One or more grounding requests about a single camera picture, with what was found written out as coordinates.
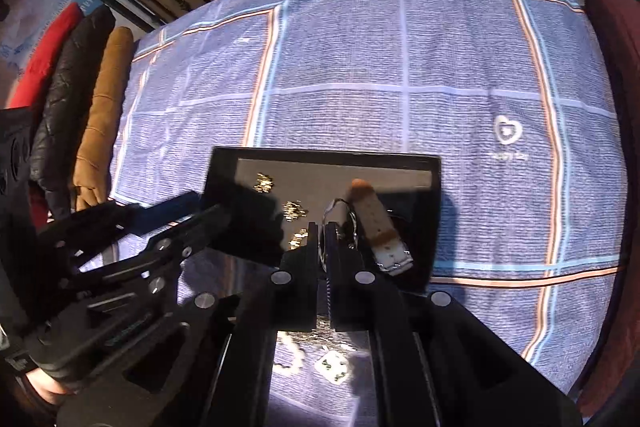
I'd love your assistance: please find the tan strap wristwatch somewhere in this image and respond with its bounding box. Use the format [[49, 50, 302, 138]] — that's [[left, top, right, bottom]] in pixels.
[[322, 179, 413, 277]]

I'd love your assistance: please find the blue plaid bed sheet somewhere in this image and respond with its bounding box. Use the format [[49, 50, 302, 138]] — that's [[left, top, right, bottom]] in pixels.
[[111, 0, 628, 391]]

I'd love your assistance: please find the black quilted pillow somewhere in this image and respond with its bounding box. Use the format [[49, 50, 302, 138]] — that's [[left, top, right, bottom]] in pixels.
[[30, 5, 115, 220]]

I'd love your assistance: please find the mustard brown pillow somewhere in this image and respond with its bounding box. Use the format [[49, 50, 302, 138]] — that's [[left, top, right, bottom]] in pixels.
[[73, 26, 134, 210]]

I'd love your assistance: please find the black jewelry box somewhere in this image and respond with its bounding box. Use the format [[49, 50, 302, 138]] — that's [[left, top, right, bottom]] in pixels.
[[203, 147, 442, 293]]

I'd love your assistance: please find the person left hand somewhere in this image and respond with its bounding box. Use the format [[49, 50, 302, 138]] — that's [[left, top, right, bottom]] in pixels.
[[15, 369, 74, 407]]

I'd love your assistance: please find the dark red pillow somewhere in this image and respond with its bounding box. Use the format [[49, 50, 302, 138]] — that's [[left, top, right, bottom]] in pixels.
[[577, 0, 640, 417]]

